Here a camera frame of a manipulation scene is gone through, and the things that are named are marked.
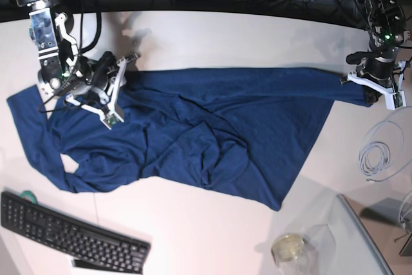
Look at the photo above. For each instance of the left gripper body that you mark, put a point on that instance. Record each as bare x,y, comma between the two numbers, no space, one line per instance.
384,76

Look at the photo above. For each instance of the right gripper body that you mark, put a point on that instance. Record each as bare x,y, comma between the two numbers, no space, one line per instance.
97,91

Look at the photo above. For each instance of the blue t-shirt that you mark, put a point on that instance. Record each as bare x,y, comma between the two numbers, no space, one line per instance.
245,132

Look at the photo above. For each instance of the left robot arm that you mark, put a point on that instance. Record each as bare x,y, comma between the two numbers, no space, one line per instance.
385,23

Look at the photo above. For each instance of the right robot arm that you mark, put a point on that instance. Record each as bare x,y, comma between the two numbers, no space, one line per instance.
65,72

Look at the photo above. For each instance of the green tape roll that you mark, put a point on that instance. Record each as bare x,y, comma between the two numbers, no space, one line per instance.
29,196

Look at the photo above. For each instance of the grey metal stand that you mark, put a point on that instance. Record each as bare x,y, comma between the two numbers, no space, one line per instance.
389,225

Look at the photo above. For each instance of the black keyboard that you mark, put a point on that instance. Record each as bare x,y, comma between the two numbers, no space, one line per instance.
88,243

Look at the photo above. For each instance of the clear glass jar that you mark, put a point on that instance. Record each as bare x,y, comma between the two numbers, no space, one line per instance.
308,252

